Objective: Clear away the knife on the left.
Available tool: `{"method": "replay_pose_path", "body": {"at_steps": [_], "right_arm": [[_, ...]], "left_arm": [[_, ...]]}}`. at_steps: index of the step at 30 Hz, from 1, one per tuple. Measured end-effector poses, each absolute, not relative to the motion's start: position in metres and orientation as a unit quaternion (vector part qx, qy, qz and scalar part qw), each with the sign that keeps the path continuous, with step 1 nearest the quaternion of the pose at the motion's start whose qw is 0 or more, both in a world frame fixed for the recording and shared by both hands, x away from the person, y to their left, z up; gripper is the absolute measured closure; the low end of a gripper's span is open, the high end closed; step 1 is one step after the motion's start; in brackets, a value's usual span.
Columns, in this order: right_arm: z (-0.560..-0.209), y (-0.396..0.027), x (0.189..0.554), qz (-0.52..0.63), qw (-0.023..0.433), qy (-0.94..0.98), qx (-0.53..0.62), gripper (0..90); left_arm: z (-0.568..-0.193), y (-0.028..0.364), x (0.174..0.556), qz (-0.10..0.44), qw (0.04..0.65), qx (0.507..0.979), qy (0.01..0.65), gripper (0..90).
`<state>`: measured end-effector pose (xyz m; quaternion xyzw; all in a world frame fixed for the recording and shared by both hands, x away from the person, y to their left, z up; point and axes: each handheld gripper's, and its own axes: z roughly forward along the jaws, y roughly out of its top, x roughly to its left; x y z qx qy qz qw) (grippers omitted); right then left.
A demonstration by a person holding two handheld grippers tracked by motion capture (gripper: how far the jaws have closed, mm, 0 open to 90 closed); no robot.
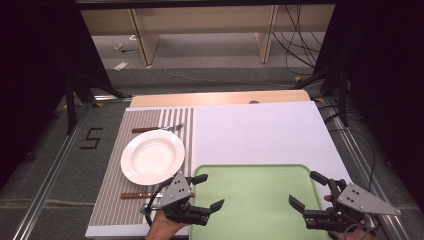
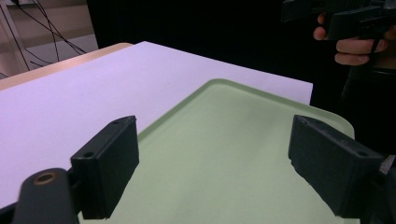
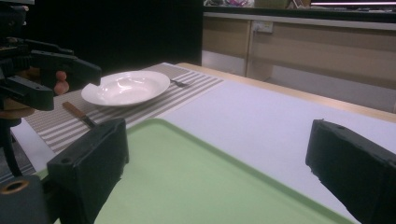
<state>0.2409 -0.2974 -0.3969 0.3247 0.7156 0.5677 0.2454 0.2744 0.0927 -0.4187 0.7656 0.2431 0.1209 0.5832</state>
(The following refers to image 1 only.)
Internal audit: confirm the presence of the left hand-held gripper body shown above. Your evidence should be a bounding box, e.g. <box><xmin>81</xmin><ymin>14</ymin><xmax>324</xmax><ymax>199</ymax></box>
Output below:
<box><xmin>159</xmin><ymin>171</ymin><xmax>214</xmax><ymax>228</ymax></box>

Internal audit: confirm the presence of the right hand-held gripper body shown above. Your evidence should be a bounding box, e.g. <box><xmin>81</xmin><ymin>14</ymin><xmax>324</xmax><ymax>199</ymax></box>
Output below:
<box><xmin>303</xmin><ymin>179</ymin><xmax>402</xmax><ymax>233</ymax></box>

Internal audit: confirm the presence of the person's right hand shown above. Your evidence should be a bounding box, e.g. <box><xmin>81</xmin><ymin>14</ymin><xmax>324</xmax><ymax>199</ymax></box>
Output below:
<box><xmin>328</xmin><ymin>228</ymin><xmax>376</xmax><ymax>240</ymax></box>

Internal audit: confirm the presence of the person's left hand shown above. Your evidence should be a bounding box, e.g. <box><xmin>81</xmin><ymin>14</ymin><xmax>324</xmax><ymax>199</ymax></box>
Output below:
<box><xmin>144</xmin><ymin>209</ymin><xmax>189</xmax><ymax>240</ymax></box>

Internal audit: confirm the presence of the green tray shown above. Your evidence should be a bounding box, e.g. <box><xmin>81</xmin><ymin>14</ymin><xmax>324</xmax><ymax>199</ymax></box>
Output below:
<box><xmin>189</xmin><ymin>163</ymin><xmax>331</xmax><ymax>240</ymax></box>

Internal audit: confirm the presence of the white round plate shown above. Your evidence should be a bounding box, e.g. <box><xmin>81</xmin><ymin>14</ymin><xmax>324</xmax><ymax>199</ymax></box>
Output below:
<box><xmin>120</xmin><ymin>129</ymin><xmax>186</xmax><ymax>186</ymax></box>

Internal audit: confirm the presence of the grey striped placemat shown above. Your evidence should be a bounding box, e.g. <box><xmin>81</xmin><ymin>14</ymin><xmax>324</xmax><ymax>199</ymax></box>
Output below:
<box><xmin>88</xmin><ymin>107</ymin><xmax>195</xmax><ymax>228</ymax></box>

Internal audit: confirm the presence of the white table board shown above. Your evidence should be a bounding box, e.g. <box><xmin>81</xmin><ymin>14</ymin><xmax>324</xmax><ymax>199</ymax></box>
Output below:
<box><xmin>84</xmin><ymin>101</ymin><xmax>354</xmax><ymax>238</ymax></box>

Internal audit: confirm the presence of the light wooden table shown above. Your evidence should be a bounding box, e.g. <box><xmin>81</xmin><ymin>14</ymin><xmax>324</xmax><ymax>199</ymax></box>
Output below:
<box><xmin>129</xmin><ymin>89</ymin><xmax>312</xmax><ymax>108</ymax></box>

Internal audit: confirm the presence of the black metal stand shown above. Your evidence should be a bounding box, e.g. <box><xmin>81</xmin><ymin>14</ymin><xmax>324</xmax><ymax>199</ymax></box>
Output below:
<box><xmin>293</xmin><ymin>64</ymin><xmax>350</xmax><ymax>128</ymax></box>
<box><xmin>64</xmin><ymin>71</ymin><xmax>133</xmax><ymax>136</ymax></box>

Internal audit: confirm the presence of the black curtain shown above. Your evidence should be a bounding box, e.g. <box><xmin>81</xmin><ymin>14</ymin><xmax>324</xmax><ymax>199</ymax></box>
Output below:
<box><xmin>0</xmin><ymin>0</ymin><xmax>114</xmax><ymax>189</ymax></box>
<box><xmin>313</xmin><ymin>0</ymin><xmax>424</xmax><ymax>214</ymax></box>

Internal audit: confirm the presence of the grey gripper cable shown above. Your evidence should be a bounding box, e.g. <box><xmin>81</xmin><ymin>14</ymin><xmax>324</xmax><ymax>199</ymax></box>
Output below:
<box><xmin>344</xmin><ymin>215</ymin><xmax>382</xmax><ymax>240</ymax></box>

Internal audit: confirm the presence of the aluminium floor rail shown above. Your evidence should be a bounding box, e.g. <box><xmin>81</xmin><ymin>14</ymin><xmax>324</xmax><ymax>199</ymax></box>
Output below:
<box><xmin>319</xmin><ymin>97</ymin><xmax>412</xmax><ymax>240</ymax></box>
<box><xmin>12</xmin><ymin>99</ymin><xmax>94</xmax><ymax>240</ymax></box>

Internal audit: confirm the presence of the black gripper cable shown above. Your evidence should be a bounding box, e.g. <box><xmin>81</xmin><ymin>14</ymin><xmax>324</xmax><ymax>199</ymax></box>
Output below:
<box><xmin>141</xmin><ymin>189</ymin><xmax>164</xmax><ymax>228</ymax></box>

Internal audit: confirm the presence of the knife with brown handle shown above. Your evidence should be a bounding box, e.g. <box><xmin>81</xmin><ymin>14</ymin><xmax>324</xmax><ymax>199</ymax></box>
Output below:
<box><xmin>120</xmin><ymin>191</ymin><xmax>164</xmax><ymax>200</ymax></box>

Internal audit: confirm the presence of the thin black cable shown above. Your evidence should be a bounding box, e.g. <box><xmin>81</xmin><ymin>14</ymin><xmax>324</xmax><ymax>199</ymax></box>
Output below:
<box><xmin>329</xmin><ymin>128</ymin><xmax>377</xmax><ymax>194</ymax></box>

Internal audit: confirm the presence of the fork with brown handle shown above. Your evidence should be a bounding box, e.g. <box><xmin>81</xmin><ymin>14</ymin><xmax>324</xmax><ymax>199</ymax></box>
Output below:
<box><xmin>131</xmin><ymin>123</ymin><xmax>185</xmax><ymax>134</ymax></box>

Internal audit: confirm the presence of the bundle of black cables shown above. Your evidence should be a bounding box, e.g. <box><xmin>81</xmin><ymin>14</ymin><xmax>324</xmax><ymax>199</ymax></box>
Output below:
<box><xmin>272</xmin><ymin>4</ymin><xmax>324</xmax><ymax>77</ymax></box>

